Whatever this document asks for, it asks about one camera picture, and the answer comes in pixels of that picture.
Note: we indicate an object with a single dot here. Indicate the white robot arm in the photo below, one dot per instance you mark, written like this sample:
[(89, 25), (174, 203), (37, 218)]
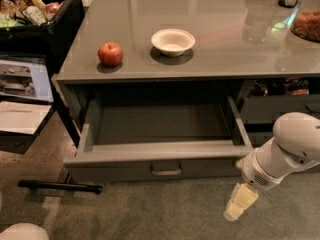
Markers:
[(294, 147)]

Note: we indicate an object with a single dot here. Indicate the white robot base corner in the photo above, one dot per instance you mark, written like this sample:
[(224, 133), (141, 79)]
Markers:
[(24, 231)]

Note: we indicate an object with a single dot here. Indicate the black rod on floor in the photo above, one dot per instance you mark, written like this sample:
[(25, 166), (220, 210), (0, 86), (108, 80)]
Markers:
[(60, 186)]

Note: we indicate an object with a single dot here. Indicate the open laptop with papers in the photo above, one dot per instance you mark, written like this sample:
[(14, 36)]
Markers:
[(26, 100)]

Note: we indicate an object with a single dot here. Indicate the white bowl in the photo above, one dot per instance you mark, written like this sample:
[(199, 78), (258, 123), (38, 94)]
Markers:
[(172, 42)]

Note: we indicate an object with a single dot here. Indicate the grey counter cabinet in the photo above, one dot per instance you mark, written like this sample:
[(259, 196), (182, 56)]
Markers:
[(195, 77)]

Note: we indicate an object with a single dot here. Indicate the black bin of snacks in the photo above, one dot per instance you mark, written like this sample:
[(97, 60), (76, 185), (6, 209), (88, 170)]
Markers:
[(39, 26)]

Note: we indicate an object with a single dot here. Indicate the red apple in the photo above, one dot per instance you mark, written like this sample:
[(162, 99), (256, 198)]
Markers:
[(110, 54)]

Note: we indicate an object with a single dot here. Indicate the glass jar of snacks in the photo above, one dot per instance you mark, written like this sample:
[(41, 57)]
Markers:
[(306, 23)]

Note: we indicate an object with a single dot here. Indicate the grey top drawer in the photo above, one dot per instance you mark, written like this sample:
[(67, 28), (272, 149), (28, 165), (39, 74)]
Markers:
[(119, 142)]

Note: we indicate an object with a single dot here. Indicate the metal drawer handle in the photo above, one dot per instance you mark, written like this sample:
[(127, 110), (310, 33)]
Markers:
[(165, 169)]

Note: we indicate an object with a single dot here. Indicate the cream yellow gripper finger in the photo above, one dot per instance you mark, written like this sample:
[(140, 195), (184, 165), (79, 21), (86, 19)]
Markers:
[(242, 197)]

